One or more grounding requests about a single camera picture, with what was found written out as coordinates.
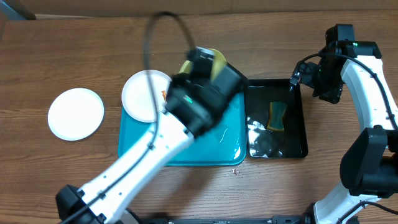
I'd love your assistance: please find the yellow plate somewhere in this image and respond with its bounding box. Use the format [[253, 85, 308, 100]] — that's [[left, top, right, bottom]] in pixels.
[[179, 49, 227, 80]]

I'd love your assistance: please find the green yellow sponge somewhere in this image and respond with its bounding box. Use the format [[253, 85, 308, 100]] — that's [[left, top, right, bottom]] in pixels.
[[267, 101, 287, 132]]

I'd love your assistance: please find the white plate with sauce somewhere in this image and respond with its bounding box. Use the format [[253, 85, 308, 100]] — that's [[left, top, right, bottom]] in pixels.
[[121, 70, 172, 123]]

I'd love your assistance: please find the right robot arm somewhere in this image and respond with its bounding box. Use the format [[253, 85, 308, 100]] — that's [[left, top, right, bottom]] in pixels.
[[290, 24, 397, 223]]

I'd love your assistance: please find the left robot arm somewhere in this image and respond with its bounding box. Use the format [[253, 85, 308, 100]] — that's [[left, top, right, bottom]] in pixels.
[[55, 48, 247, 223]]

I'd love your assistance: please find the teal plastic tray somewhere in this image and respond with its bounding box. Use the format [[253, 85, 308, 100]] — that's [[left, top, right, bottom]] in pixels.
[[118, 92, 246, 166]]

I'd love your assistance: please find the black tray with water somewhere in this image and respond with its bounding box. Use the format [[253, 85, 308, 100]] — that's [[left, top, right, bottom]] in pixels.
[[244, 79, 308, 159]]

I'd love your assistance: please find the dark object top left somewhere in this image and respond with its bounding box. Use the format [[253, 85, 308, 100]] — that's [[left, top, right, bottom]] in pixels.
[[1, 0, 36, 21]]

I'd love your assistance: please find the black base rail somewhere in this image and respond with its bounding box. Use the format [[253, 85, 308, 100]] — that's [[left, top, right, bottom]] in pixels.
[[139, 215, 302, 224]]

